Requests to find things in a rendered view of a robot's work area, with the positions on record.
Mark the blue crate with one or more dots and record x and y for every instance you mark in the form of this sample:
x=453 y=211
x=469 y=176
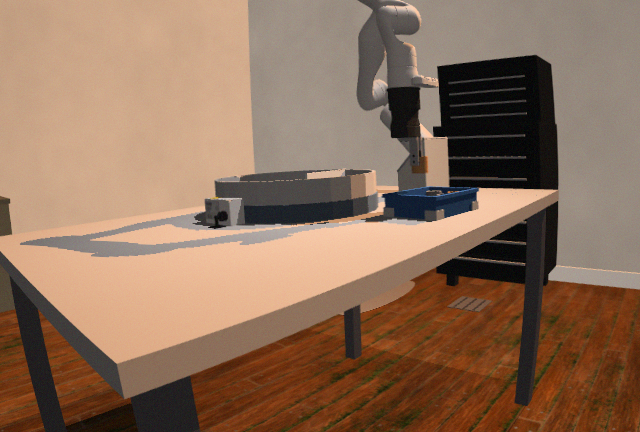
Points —
x=415 y=204

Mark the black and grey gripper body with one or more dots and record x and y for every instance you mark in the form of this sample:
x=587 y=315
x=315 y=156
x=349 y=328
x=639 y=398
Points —
x=403 y=97

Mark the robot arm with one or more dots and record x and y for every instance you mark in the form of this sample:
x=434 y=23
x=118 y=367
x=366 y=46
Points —
x=391 y=20

